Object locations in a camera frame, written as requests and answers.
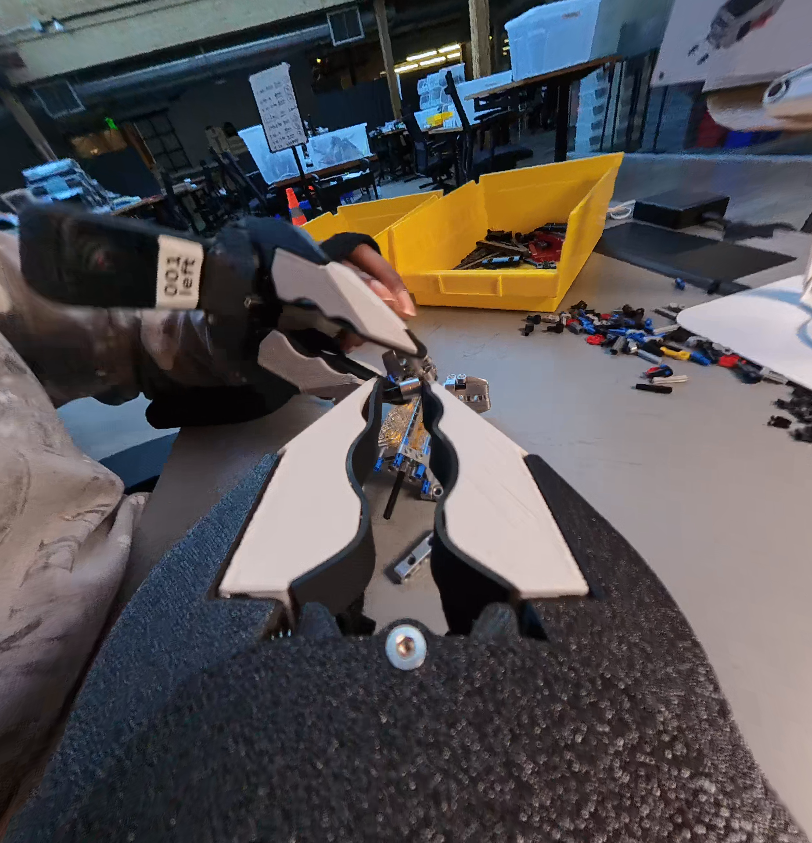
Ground black office chair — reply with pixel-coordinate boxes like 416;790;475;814
433;73;532;185
97;432;180;495

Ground toy engine model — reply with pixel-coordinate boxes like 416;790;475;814
374;346;492;521

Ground heap of red black parts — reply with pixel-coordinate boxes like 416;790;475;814
453;224;565;271

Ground white paper sign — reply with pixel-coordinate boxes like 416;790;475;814
248;62;308;152

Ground white plastic storage box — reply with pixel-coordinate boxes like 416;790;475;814
505;0;604;80

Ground white three-hole beam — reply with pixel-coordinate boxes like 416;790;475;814
387;531;436;584

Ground yellow plastic bin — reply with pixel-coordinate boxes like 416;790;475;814
387;155;624;313
301;191;440;245

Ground scattered small coloured parts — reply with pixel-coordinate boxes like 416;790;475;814
518;301;762;396

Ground black flat panel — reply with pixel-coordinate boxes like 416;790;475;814
597;218;762;293

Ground small black box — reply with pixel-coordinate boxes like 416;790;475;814
634;191;729;227

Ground person's left hand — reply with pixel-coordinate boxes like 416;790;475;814
330;241;417;317

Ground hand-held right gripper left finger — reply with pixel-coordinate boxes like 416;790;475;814
219;380;381;620

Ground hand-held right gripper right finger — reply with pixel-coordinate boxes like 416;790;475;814
426;382;591;620

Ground instruction booklet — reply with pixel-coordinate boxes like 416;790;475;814
650;0;812;90

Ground stack of red blue crates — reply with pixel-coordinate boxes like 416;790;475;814
693;112;789;150

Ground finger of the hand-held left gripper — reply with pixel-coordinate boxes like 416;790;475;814
255;330;381;396
268;248;427;359

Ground pile of small black parts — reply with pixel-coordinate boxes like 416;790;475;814
769;385;812;455

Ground person's left forearm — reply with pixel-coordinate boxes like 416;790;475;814
0;231;209;409

